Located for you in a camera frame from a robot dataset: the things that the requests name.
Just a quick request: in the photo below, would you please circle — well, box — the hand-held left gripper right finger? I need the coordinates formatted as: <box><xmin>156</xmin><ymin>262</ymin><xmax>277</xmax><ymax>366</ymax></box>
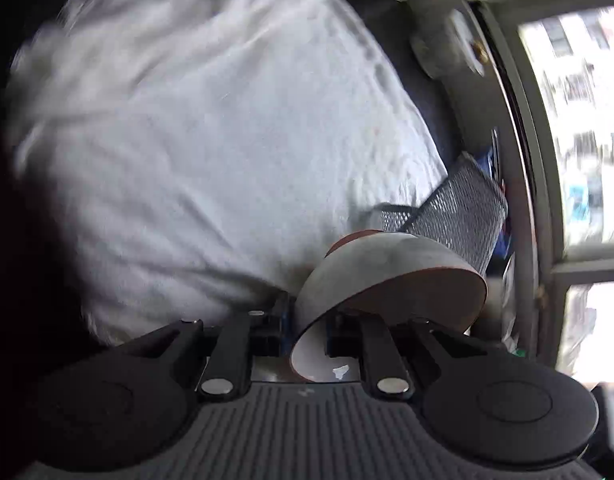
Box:
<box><xmin>326</xmin><ymin>310</ymin><xmax>490</xmax><ymax>403</ymax></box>

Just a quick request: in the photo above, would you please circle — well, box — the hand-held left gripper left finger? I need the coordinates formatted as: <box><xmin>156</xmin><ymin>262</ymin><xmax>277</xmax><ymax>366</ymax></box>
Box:
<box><xmin>121</xmin><ymin>305</ymin><xmax>295</xmax><ymax>404</ymax></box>

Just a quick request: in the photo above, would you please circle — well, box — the brown and white bowl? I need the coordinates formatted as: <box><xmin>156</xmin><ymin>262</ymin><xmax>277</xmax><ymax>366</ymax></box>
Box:
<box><xmin>289</xmin><ymin>229</ymin><xmax>489</xmax><ymax>384</ymax></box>

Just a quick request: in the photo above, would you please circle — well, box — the black metal mesh basket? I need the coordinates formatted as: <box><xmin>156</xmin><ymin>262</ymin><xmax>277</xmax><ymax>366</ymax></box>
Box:
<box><xmin>378</xmin><ymin>151</ymin><xmax>510</xmax><ymax>277</ymax></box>

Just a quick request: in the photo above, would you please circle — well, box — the white towel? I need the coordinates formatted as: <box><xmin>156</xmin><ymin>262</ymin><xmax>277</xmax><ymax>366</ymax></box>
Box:
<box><xmin>6</xmin><ymin>0</ymin><xmax>449</xmax><ymax>347</ymax></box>

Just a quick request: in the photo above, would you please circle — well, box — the blue plastic basket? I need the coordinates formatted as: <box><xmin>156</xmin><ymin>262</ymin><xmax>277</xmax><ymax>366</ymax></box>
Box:
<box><xmin>474</xmin><ymin>129</ymin><xmax>519</xmax><ymax>263</ymax></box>

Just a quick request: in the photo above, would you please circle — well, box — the glass jar with lid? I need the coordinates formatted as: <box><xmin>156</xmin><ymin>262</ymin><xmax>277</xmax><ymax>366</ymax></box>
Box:
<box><xmin>411</xmin><ymin>6</ymin><xmax>489</xmax><ymax>82</ymax></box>

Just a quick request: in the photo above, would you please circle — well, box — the window frame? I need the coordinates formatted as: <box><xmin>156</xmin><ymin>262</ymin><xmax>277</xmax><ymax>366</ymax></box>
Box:
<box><xmin>462</xmin><ymin>0</ymin><xmax>614</xmax><ymax>387</ymax></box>

